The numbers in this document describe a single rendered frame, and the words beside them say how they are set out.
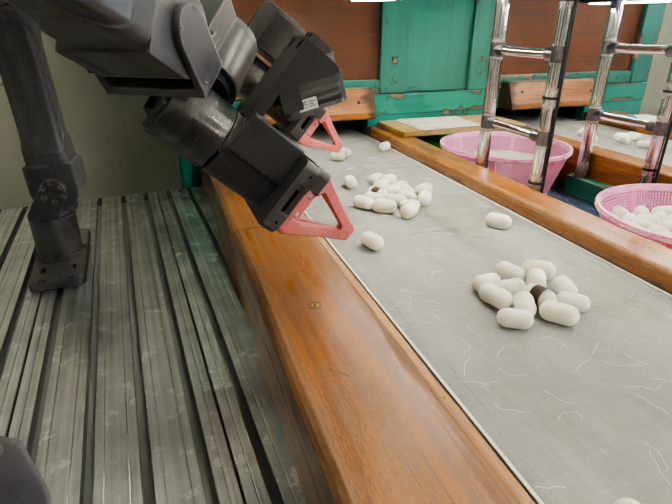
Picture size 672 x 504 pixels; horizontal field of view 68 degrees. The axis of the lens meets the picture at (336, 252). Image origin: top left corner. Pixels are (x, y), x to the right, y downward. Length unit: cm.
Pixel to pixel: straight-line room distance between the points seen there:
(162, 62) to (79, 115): 170
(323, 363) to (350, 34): 98
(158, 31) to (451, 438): 31
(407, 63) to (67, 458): 111
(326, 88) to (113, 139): 167
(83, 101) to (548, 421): 185
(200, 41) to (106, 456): 34
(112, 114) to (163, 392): 159
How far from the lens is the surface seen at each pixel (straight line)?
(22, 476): 29
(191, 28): 36
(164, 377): 55
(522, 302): 51
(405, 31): 131
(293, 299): 47
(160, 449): 48
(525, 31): 151
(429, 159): 100
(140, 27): 32
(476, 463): 33
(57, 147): 78
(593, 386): 45
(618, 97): 175
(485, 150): 96
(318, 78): 41
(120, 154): 206
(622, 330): 54
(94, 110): 203
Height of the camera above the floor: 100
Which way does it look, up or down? 25 degrees down
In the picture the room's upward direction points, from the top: straight up
